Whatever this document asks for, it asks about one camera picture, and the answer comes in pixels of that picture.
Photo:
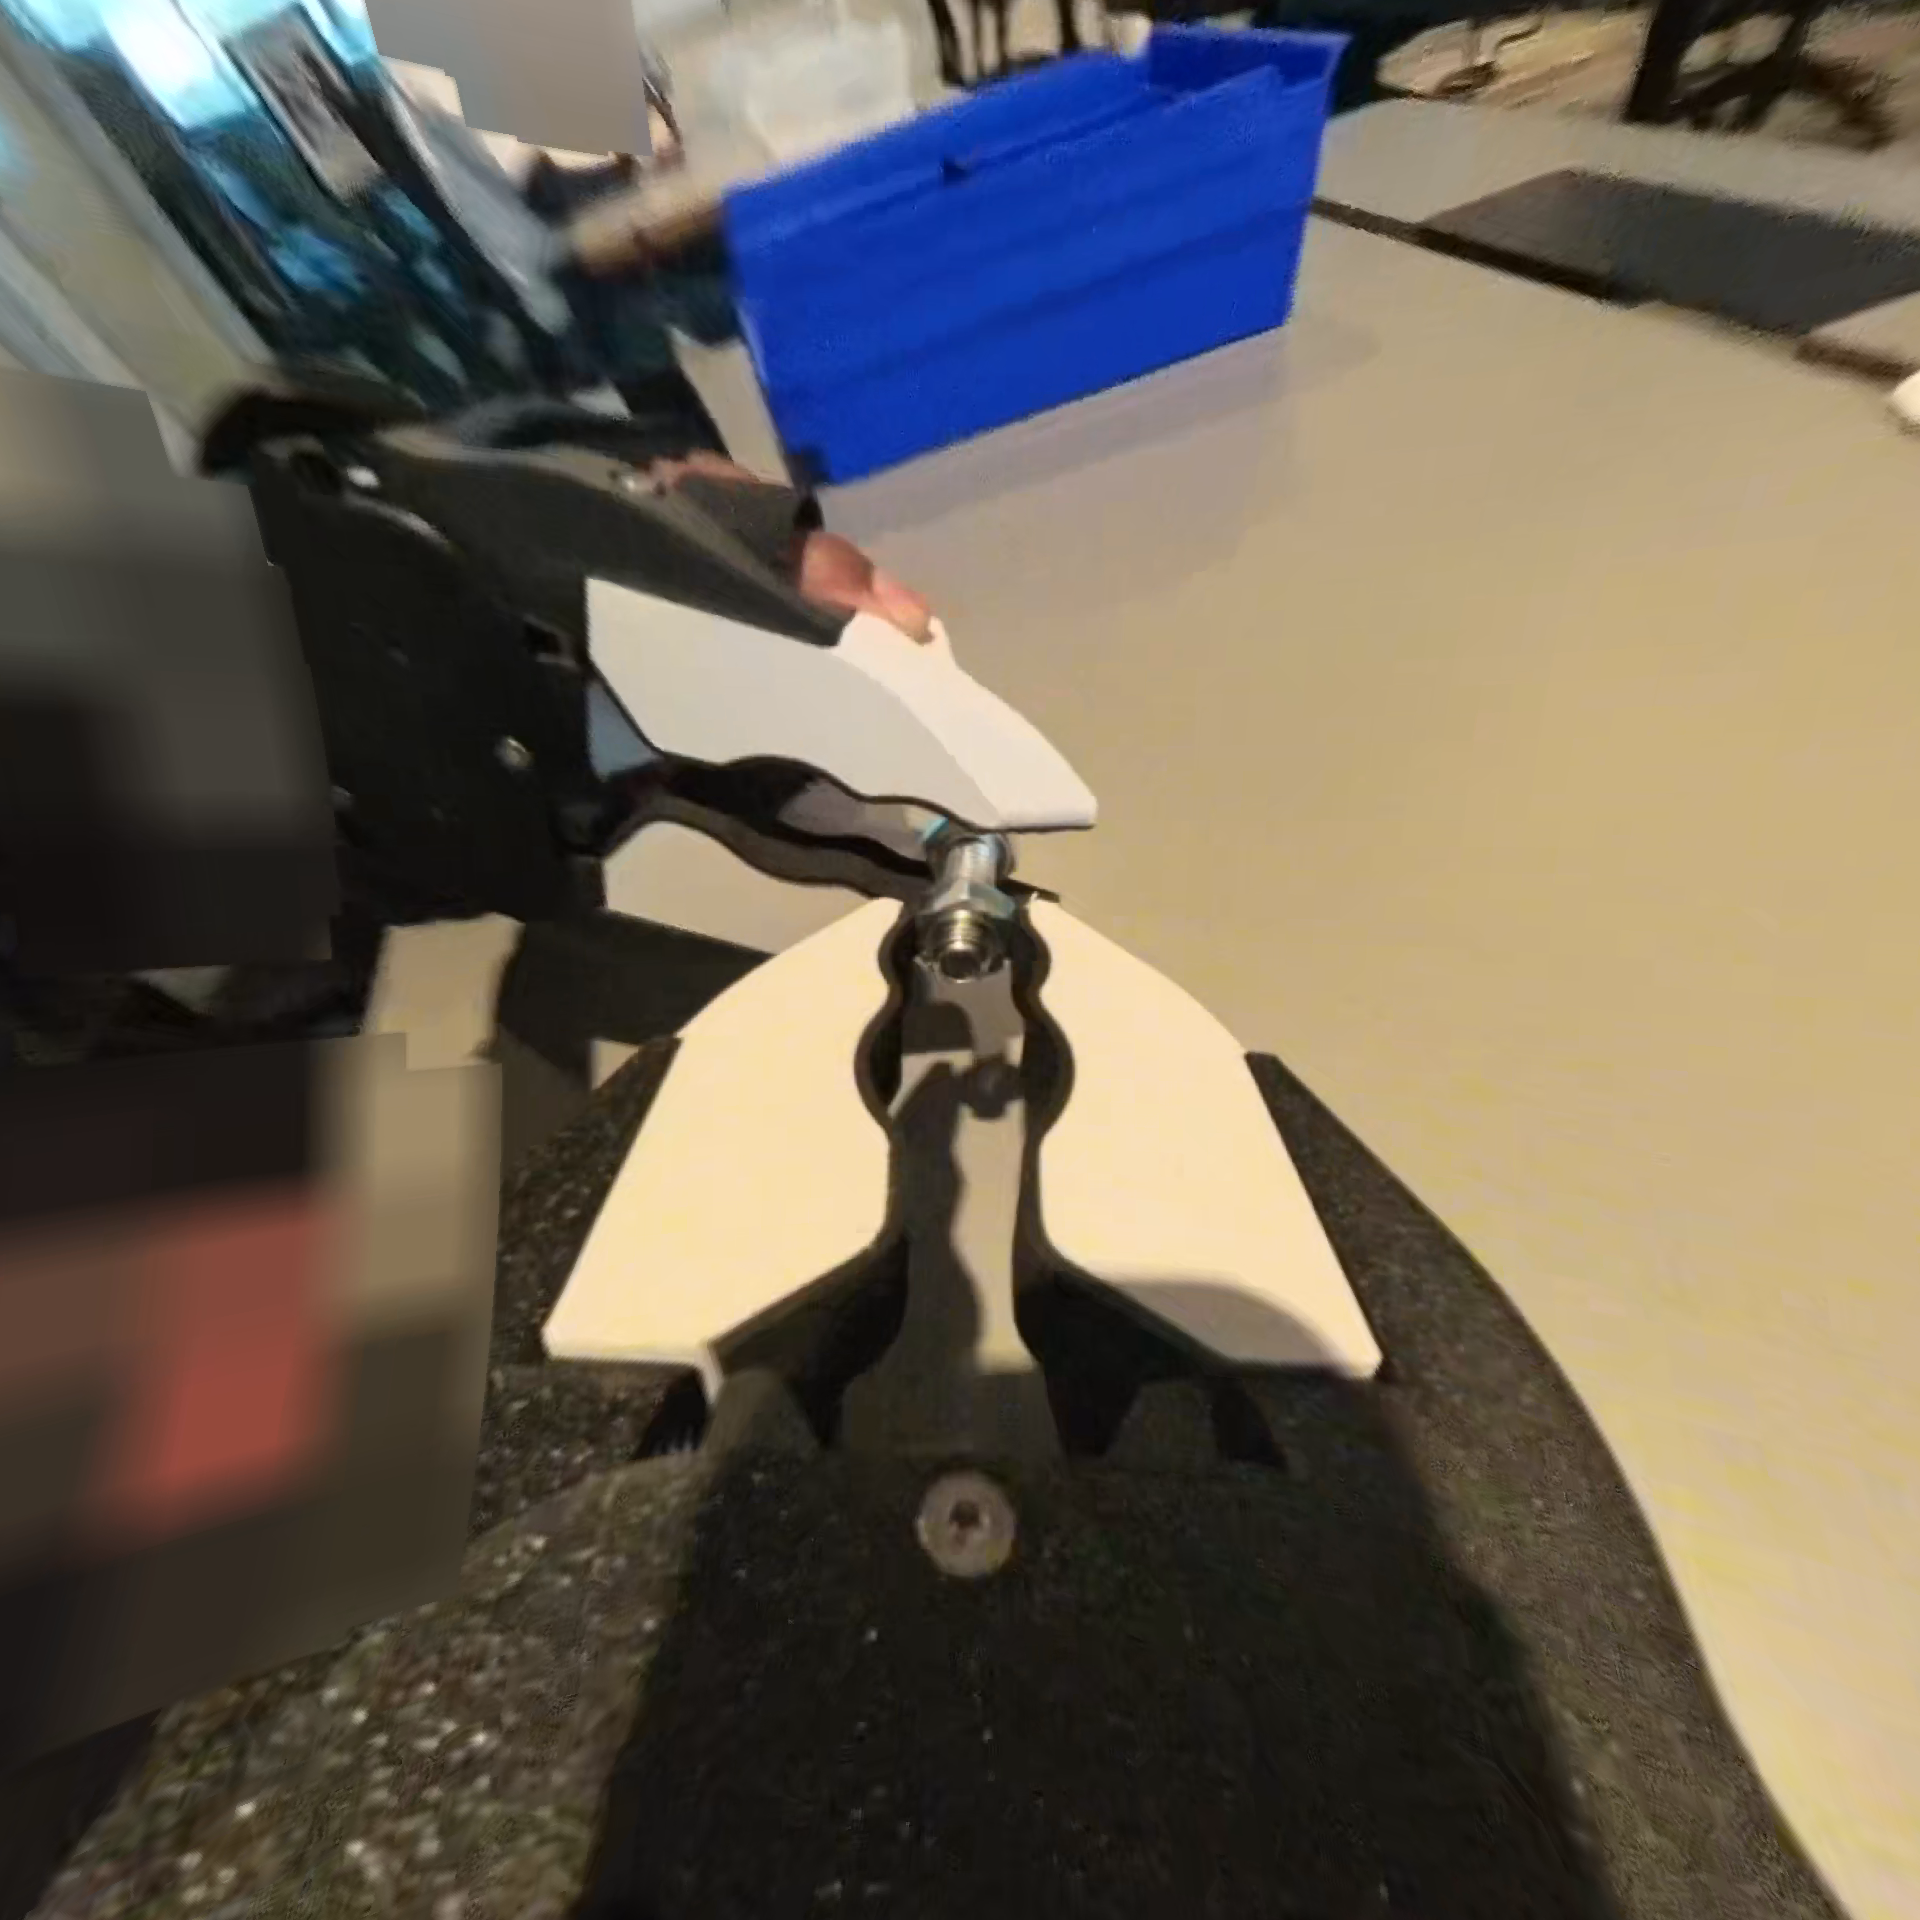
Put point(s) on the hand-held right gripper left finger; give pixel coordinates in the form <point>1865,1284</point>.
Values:
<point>750,1170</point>

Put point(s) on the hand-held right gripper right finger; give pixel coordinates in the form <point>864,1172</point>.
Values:
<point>1182,1184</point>

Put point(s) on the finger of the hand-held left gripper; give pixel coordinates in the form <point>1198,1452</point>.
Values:
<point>781,689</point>
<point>840,819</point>

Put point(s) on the silver hex bolt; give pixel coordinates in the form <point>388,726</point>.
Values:
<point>972,857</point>

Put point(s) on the silver hex nut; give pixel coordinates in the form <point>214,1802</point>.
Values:
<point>974,927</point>

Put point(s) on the large blue plastic bin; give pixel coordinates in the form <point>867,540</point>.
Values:
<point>1020,256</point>

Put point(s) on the person's left hand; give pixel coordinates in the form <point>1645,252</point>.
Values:
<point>864,584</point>

